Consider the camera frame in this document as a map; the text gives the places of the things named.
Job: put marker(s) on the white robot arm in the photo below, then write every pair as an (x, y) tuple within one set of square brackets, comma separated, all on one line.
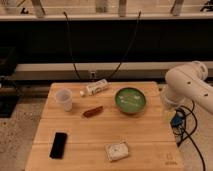
[(187, 81)]

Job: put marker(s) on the white sponge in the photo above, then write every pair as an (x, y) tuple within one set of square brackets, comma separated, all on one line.
[(117, 151)]

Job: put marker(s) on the white plastic bottle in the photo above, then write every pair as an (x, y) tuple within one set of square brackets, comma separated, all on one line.
[(94, 88)]

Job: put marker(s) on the green bowl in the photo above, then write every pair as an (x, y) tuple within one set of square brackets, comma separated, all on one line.
[(130, 100)]

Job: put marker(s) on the black phone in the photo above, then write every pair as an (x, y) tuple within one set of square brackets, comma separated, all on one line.
[(58, 146)]

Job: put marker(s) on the blue connector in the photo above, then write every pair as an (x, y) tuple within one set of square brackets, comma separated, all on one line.
[(176, 121)]

